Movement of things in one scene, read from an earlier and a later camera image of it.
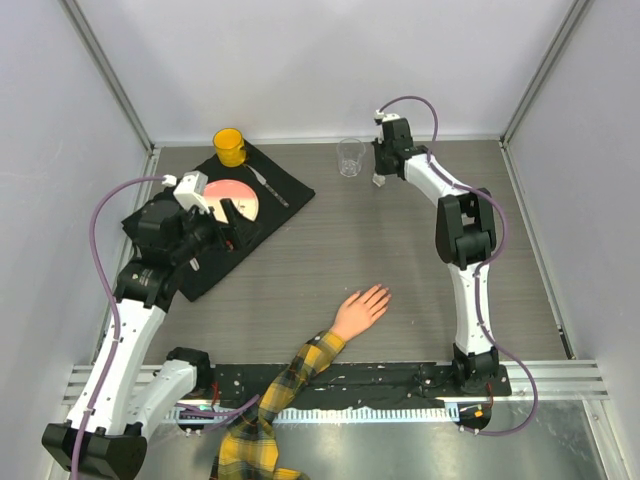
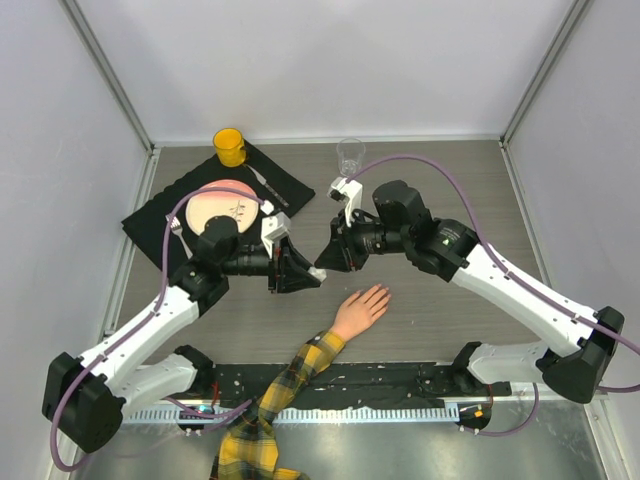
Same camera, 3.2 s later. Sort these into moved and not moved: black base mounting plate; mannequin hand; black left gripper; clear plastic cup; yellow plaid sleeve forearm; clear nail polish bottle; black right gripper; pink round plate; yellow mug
Moved: black right gripper; clear nail polish bottle; black left gripper
Not moved: pink round plate; yellow mug; clear plastic cup; mannequin hand; yellow plaid sleeve forearm; black base mounting plate
